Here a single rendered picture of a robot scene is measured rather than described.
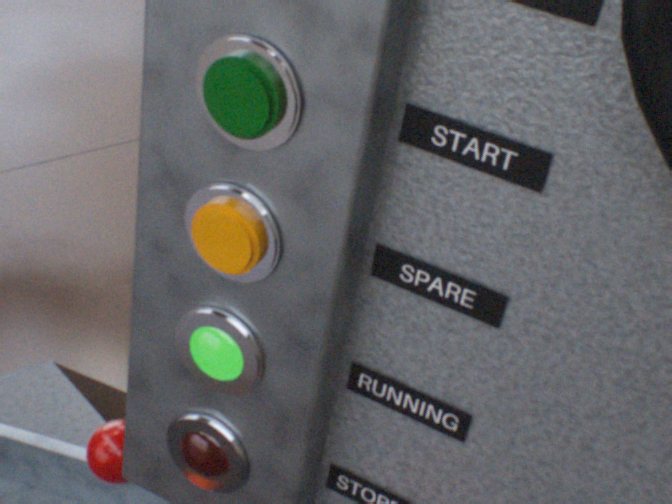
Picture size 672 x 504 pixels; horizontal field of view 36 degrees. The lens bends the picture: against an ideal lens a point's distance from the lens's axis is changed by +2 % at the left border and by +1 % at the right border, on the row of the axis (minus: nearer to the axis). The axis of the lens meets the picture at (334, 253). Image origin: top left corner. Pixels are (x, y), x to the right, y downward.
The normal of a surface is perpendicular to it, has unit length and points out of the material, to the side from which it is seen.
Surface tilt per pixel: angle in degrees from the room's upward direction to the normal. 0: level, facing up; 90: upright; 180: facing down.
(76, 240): 0
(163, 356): 90
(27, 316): 0
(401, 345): 90
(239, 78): 90
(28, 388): 0
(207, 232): 90
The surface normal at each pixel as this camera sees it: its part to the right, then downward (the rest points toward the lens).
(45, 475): -0.45, 0.45
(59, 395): 0.15, -0.81
